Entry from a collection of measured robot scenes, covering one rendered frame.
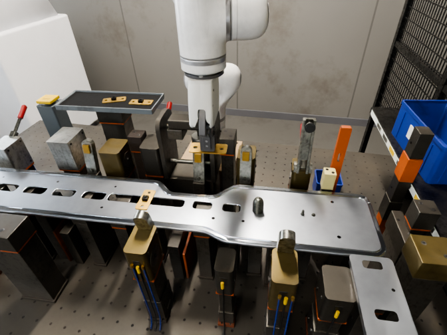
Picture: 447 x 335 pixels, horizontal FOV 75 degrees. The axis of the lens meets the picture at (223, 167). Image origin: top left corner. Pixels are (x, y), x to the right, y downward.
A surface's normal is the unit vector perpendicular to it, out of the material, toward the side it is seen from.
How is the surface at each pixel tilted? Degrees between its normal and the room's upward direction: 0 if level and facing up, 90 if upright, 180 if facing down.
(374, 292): 0
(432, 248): 0
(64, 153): 90
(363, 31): 90
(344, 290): 0
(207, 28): 92
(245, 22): 95
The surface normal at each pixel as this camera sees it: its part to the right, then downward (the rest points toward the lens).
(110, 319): -0.03, -0.79
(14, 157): 0.99, 0.07
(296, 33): -0.22, 0.60
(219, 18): 0.08, 0.57
